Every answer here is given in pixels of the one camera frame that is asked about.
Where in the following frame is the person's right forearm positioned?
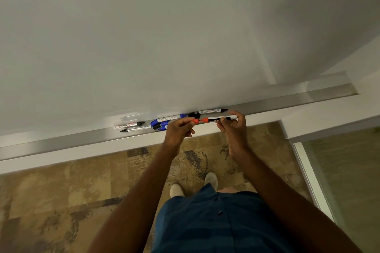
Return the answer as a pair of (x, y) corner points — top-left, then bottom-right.
(231, 148), (363, 253)

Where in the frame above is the person's right hand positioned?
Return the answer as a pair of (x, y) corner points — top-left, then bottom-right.
(216, 110), (250, 159)

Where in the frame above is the person's left hand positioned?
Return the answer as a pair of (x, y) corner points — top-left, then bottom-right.
(164, 117), (197, 152)

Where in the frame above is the silver metal marker tray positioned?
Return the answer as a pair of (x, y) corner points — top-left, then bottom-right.
(0, 83), (359, 161)

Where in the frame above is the person's white left shoe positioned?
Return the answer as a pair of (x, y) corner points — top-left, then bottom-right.
(169, 183), (185, 199)

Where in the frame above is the blue striped shirt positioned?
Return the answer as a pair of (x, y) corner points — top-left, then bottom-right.
(151, 183), (297, 253)

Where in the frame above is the person's white right shoe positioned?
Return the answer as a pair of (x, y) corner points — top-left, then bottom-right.
(204, 172), (219, 191)

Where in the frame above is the blue whiteboard marker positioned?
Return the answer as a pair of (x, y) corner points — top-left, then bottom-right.
(157, 114), (188, 123)
(150, 119), (170, 131)

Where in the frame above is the orange whiteboard marker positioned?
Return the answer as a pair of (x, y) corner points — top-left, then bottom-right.
(199, 115), (238, 123)

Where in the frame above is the person's white shoe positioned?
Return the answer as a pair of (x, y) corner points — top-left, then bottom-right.
(204, 172), (219, 191)
(169, 183), (185, 199)

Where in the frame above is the white-framed glass partition panel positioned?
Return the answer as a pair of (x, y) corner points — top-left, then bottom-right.
(290, 126), (380, 253)

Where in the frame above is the person's left forearm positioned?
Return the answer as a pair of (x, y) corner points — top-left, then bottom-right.
(88, 147), (180, 253)

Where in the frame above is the large white whiteboard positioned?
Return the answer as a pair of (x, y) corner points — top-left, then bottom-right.
(0, 0), (380, 141)

